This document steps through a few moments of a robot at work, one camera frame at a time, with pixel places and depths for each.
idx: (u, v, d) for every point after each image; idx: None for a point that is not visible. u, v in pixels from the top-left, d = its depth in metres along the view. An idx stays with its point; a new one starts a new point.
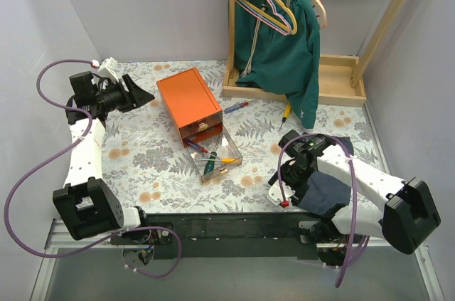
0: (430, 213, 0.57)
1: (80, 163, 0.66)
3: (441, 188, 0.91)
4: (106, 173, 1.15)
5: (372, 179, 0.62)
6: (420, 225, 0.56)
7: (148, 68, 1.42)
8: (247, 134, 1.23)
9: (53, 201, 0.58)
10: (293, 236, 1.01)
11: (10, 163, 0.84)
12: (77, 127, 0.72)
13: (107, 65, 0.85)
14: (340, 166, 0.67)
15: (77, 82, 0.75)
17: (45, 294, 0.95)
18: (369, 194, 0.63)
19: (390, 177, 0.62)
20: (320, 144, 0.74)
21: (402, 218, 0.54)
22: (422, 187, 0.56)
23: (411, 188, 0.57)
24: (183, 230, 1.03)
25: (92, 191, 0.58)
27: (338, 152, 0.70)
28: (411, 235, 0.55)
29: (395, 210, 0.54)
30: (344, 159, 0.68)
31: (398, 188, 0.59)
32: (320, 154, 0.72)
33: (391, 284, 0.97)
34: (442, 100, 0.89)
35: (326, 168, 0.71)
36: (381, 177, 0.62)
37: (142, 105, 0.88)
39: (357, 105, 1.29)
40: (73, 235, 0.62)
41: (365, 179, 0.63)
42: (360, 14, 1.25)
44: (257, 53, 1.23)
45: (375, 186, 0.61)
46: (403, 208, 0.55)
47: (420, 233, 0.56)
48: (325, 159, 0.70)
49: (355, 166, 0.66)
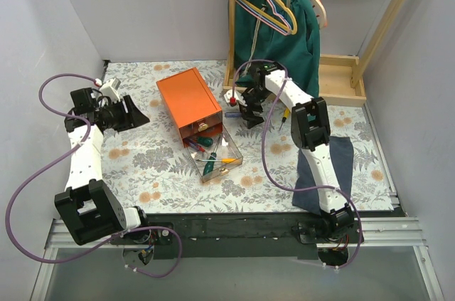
0: (323, 124, 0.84)
1: (80, 166, 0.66)
3: (441, 187, 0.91)
4: (106, 173, 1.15)
5: (293, 94, 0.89)
6: (314, 129, 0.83)
7: (147, 68, 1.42)
8: (247, 134, 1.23)
9: (56, 204, 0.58)
10: (293, 236, 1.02)
11: (8, 164, 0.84)
12: (76, 133, 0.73)
13: (111, 84, 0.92)
14: (278, 82, 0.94)
15: (77, 94, 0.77)
17: (45, 295, 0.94)
18: (289, 103, 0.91)
19: (305, 94, 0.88)
20: (274, 67, 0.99)
21: (300, 118, 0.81)
22: (321, 104, 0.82)
23: (316, 104, 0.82)
24: (183, 230, 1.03)
25: (96, 191, 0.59)
27: (280, 75, 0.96)
28: (305, 132, 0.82)
29: (297, 112, 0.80)
30: (282, 79, 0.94)
31: (308, 102, 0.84)
32: (268, 75, 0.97)
33: (390, 284, 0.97)
34: (442, 100, 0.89)
35: (269, 85, 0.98)
36: (299, 93, 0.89)
37: (139, 126, 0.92)
39: (357, 105, 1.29)
40: (76, 239, 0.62)
41: (290, 93, 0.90)
42: (360, 14, 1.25)
44: (257, 52, 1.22)
45: (293, 98, 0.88)
46: (303, 113, 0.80)
47: (311, 135, 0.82)
48: (270, 77, 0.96)
49: (287, 85, 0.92)
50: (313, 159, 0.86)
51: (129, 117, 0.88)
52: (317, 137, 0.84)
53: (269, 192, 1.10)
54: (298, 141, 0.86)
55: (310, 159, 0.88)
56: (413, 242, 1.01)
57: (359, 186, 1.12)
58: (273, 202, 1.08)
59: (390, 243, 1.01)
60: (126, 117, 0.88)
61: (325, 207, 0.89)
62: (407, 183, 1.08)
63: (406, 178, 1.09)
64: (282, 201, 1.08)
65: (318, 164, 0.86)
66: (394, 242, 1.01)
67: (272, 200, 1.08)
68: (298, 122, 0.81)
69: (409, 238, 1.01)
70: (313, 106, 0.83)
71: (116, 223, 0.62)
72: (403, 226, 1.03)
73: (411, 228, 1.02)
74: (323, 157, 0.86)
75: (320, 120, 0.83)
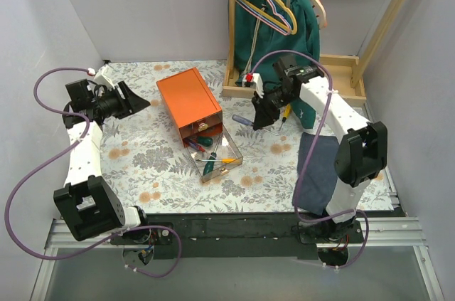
0: (379, 156, 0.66)
1: (79, 162, 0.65)
3: (441, 186, 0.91)
4: (106, 173, 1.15)
5: (342, 114, 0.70)
6: (367, 164, 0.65)
7: (147, 68, 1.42)
8: (247, 134, 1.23)
9: (55, 200, 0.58)
10: (293, 236, 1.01)
11: (9, 163, 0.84)
12: (75, 129, 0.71)
13: (103, 72, 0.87)
14: (320, 96, 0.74)
15: (72, 87, 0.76)
17: (45, 294, 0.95)
18: (336, 126, 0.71)
19: (357, 117, 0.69)
20: (309, 72, 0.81)
21: (353, 151, 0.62)
22: (381, 131, 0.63)
23: (372, 131, 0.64)
24: (183, 230, 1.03)
25: (94, 187, 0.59)
27: (322, 85, 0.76)
28: (356, 169, 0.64)
29: (350, 142, 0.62)
30: (325, 90, 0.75)
31: (362, 127, 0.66)
32: (305, 82, 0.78)
33: (390, 284, 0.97)
34: (442, 101, 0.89)
35: (307, 96, 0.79)
36: (350, 114, 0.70)
37: (137, 111, 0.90)
39: (357, 105, 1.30)
40: (75, 234, 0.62)
41: (336, 113, 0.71)
42: (360, 14, 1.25)
44: (257, 53, 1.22)
45: (343, 119, 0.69)
46: (357, 143, 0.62)
47: (362, 169, 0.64)
48: (309, 87, 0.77)
49: (333, 100, 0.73)
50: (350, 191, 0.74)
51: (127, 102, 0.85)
52: (370, 172, 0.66)
53: (269, 193, 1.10)
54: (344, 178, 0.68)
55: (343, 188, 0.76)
56: (413, 243, 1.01)
57: None
58: (273, 202, 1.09)
59: (390, 243, 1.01)
60: (123, 104, 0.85)
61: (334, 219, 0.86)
62: (407, 183, 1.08)
63: (406, 178, 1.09)
64: (282, 201, 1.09)
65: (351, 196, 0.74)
66: (394, 242, 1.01)
67: (272, 200, 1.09)
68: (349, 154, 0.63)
69: (410, 238, 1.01)
70: (368, 132, 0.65)
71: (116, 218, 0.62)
72: (403, 226, 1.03)
73: (411, 228, 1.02)
74: (361, 191, 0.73)
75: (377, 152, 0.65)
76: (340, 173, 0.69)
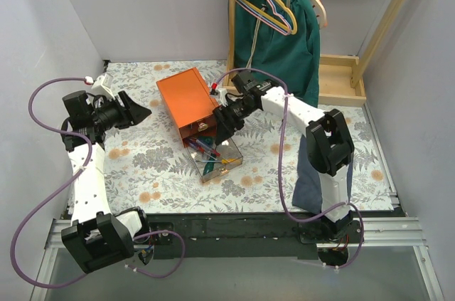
0: (345, 139, 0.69)
1: (86, 197, 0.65)
3: (441, 186, 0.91)
4: (106, 173, 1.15)
5: (301, 111, 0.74)
6: (337, 149, 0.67)
7: (147, 68, 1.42)
8: (247, 134, 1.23)
9: (63, 240, 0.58)
10: (293, 236, 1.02)
11: (9, 164, 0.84)
12: (77, 154, 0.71)
13: (102, 82, 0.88)
14: (279, 102, 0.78)
15: (71, 103, 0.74)
17: (45, 294, 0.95)
18: (298, 124, 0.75)
19: (315, 109, 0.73)
20: (267, 85, 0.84)
21: (318, 139, 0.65)
22: (339, 117, 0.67)
23: (331, 118, 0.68)
24: (183, 230, 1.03)
25: (102, 227, 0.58)
27: (279, 92, 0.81)
28: (328, 156, 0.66)
29: (313, 132, 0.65)
30: (282, 97, 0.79)
31: (320, 117, 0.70)
32: (264, 94, 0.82)
33: (390, 284, 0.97)
34: (442, 101, 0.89)
35: (267, 104, 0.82)
36: (308, 109, 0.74)
37: (138, 122, 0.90)
39: (357, 105, 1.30)
40: (84, 268, 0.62)
41: (296, 112, 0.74)
42: (360, 14, 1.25)
44: (257, 52, 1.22)
45: (302, 116, 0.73)
46: (320, 132, 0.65)
47: (335, 156, 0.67)
48: (268, 97, 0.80)
49: (290, 102, 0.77)
50: (332, 182, 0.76)
51: (127, 112, 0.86)
52: (341, 156, 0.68)
53: (269, 192, 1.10)
54: (322, 169, 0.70)
55: (326, 181, 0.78)
56: (413, 242, 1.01)
57: (360, 186, 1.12)
58: (273, 202, 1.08)
59: (390, 243, 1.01)
60: (124, 114, 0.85)
61: (332, 218, 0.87)
62: (407, 183, 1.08)
63: (406, 178, 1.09)
64: None
65: (335, 186, 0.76)
66: (394, 242, 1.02)
67: (272, 200, 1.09)
68: (315, 143, 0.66)
69: (410, 238, 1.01)
70: (328, 119, 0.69)
71: (124, 252, 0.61)
72: (403, 226, 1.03)
73: (411, 228, 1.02)
74: (343, 178, 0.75)
75: (342, 136, 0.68)
76: (318, 166, 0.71)
